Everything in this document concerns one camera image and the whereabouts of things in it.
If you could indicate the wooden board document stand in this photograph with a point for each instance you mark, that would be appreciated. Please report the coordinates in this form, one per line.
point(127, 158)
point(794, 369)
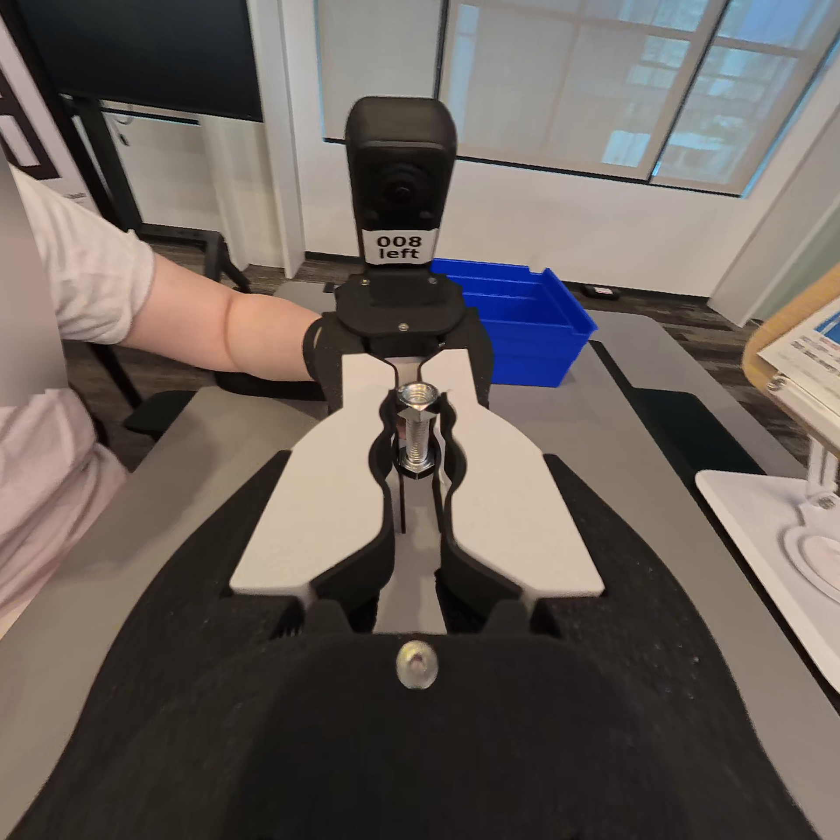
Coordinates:
point(741, 525)

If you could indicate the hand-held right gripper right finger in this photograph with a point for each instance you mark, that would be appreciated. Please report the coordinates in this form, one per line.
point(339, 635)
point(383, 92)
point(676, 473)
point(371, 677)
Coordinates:
point(518, 525)

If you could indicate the black white marker poster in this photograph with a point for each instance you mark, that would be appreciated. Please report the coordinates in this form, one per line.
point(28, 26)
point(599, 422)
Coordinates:
point(39, 98)

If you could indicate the small black floor box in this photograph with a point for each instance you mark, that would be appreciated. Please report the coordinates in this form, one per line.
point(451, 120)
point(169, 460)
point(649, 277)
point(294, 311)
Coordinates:
point(600, 292)

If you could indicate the white cabinet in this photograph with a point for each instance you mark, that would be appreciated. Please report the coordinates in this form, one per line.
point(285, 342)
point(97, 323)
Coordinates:
point(164, 177)

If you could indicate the black chair armrest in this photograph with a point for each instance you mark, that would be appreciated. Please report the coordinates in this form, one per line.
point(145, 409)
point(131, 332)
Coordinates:
point(157, 413)

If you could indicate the large black monitor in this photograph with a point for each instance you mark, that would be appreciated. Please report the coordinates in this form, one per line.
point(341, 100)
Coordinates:
point(164, 52)

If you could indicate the large steel bolt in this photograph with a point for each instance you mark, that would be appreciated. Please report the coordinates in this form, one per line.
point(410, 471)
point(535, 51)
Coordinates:
point(417, 433)

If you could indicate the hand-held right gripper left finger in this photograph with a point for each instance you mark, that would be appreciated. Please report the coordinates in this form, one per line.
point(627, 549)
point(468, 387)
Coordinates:
point(308, 525)

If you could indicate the large steel nut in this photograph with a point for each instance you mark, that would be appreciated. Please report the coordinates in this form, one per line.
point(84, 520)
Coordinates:
point(413, 470)

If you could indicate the blue plastic bin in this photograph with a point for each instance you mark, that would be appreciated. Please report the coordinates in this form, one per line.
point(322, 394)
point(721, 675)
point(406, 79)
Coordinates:
point(525, 328)

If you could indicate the printed instruction poster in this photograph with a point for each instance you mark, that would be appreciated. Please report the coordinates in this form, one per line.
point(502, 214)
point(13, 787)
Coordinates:
point(814, 354)

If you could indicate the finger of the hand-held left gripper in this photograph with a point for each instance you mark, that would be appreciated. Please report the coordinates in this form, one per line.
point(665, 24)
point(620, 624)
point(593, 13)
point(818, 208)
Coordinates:
point(364, 377)
point(453, 374)

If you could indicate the large window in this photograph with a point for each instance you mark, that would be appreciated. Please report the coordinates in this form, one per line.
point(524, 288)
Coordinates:
point(558, 79)

